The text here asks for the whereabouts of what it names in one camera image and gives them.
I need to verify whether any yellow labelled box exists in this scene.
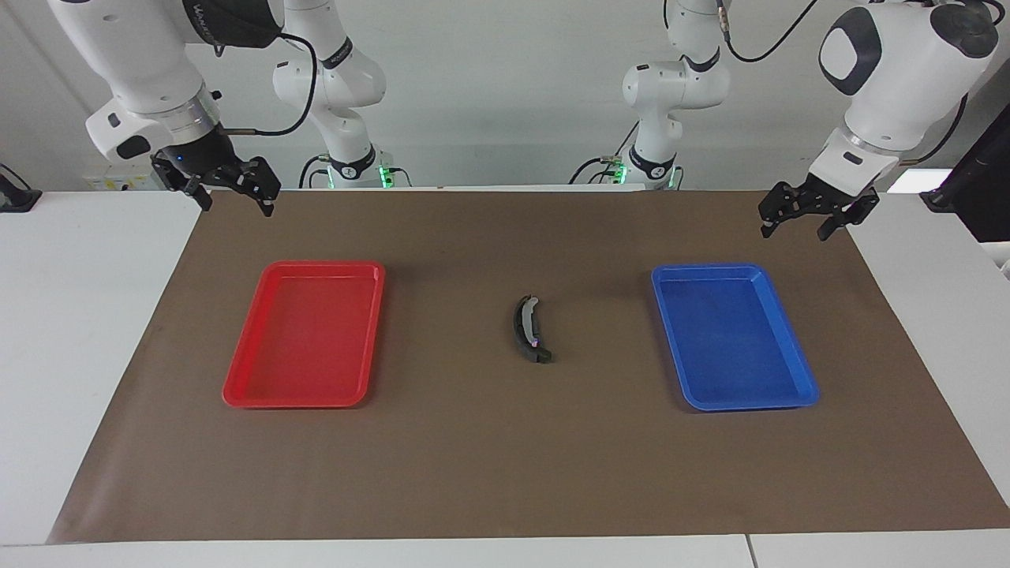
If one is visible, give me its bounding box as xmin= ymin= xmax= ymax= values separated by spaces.
xmin=84 ymin=174 xmax=160 ymax=192

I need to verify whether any blue plastic tray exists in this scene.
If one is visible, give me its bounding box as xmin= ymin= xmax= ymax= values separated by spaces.
xmin=651 ymin=263 xmax=821 ymax=413

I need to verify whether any red plastic tray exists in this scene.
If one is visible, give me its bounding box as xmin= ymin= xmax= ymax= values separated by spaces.
xmin=222 ymin=260 xmax=387 ymax=409

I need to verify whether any black monitor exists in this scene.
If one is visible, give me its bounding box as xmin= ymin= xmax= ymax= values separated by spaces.
xmin=918 ymin=101 xmax=1010 ymax=243

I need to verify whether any small black desk device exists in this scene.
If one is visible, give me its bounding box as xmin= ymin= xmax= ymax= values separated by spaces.
xmin=0 ymin=163 xmax=43 ymax=213

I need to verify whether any brown table mat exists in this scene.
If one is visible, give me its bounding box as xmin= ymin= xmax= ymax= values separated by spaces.
xmin=46 ymin=189 xmax=1010 ymax=546

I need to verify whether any black base cable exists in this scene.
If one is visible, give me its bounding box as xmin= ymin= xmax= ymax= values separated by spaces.
xmin=297 ymin=153 xmax=334 ymax=189
xmin=571 ymin=118 xmax=642 ymax=185

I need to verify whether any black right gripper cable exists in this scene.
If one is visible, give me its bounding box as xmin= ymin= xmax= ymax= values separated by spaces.
xmin=211 ymin=30 xmax=318 ymax=138

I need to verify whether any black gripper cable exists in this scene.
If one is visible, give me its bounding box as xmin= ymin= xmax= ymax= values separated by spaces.
xmin=906 ymin=93 xmax=971 ymax=167
xmin=211 ymin=30 xmax=318 ymax=138

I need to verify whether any left arm connector cable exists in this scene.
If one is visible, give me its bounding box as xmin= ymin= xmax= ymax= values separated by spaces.
xmin=713 ymin=0 xmax=823 ymax=64

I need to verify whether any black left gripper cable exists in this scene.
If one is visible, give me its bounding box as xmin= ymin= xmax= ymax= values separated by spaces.
xmin=906 ymin=93 xmax=971 ymax=167

